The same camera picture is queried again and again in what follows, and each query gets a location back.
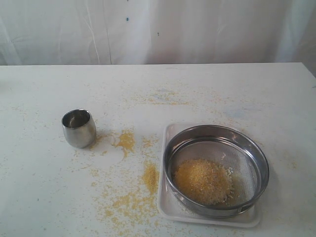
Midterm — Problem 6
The pile of grains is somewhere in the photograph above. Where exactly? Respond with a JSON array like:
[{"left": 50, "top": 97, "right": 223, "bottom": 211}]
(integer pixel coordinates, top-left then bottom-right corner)
[{"left": 174, "top": 159, "right": 234, "bottom": 205}]

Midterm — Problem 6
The round steel mesh sieve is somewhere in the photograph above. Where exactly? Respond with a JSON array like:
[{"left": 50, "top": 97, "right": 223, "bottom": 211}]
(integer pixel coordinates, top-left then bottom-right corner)
[{"left": 162, "top": 125, "right": 270, "bottom": 218}]

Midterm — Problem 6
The stainless steel cup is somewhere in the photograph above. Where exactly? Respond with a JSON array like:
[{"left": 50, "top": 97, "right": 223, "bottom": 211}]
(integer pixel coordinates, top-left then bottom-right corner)
[{"left": 61, "top": 109, "right": 96, "bottom": 148}]

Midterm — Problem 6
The white plastic tray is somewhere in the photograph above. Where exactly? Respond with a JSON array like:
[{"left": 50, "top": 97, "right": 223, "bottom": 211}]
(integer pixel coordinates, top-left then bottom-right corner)
[{"left": 158, "top": 123, "right": 269, "bottom": 228}]

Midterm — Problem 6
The white backdrop curtain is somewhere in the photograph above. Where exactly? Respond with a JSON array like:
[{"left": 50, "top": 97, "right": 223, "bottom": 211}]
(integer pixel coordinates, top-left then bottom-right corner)
[{"left": 0, "top": 0, "right": 316, "bottom": 66}]

